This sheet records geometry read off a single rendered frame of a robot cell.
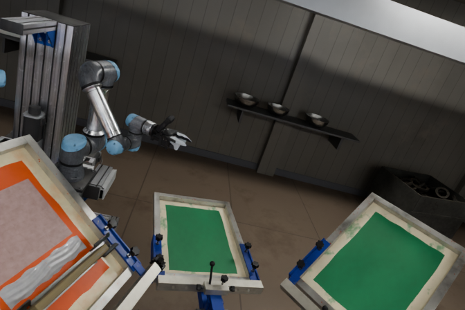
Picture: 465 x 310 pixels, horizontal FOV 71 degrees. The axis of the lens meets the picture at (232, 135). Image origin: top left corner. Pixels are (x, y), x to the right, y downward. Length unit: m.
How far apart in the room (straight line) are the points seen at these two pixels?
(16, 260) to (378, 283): 1.67
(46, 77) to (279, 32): 3.78
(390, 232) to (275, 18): 3.69
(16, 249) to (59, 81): 0.91
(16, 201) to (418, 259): 1.98
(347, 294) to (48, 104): 1.89
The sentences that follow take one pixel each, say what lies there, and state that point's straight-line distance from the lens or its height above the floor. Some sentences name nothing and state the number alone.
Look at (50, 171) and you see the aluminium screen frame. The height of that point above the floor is 1.45.
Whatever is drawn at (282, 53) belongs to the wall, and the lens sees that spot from 5.20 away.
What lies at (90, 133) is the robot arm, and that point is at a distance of 1.95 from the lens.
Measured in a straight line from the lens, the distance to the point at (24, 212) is 1.57.
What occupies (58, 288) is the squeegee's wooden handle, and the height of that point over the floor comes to 1.30.
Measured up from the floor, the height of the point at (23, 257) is 1.29.
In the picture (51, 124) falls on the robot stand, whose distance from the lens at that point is 2.08.
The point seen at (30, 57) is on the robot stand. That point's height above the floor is 1.81.
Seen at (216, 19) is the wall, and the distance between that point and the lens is 5.05.
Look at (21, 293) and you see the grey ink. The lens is 1.44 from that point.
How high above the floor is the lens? 2.32
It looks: 20 degrees down
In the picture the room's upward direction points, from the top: 18 degrees clockwise
